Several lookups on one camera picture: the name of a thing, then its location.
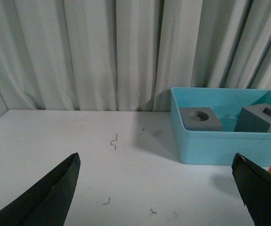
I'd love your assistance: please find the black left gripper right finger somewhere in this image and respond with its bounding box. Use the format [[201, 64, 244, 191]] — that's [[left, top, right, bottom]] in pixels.
[[231, 153, 271, 226]]

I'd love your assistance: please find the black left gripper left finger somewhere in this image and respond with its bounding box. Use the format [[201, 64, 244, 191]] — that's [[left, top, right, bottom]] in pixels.
[[0, 153, 80, 226]]

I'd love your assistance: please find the gray block with square hole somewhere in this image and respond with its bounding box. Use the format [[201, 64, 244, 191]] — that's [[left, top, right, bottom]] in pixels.
[[234, 103, 271, 133]]

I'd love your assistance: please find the gray block with round hole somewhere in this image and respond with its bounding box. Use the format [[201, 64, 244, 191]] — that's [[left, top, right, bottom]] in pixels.
[[179, 107, 223, 131]]

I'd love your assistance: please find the light blue plastic box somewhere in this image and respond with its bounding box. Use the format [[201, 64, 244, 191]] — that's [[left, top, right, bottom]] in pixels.
[[171, 87, 271, 166]]

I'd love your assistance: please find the white pleated curtain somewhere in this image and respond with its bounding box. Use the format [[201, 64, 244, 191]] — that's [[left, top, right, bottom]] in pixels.
[[0, 0, 271, 117]]

